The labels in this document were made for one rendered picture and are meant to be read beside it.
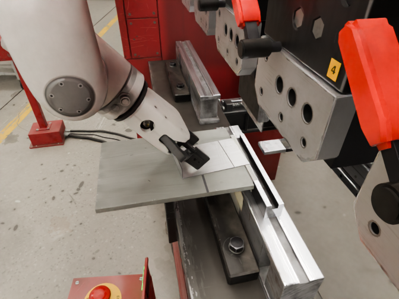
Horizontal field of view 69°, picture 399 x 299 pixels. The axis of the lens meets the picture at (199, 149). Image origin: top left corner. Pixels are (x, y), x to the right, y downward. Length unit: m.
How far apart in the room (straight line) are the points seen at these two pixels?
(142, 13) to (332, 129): 1.12
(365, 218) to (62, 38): 0.28
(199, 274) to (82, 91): 0.36
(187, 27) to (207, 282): 1.04
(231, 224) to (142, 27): 0.96
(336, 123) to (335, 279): 1.44
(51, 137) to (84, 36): 2.18
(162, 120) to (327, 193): 1.70
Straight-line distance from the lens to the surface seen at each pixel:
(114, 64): 0.40
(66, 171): 2.21
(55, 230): 1.86
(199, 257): 0.56
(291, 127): 0.30
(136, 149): 0.58
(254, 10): 0.32
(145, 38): 1.32
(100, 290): 0.63
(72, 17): 0.30
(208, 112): 0.87
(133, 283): 0.66
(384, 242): 0.22
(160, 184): 0.50
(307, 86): 0.27
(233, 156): 0.55
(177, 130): 0.43
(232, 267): 0.52
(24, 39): 0.31
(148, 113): 0.41
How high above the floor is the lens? 1.35
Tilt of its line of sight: 38 degrees down
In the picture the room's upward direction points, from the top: straight up
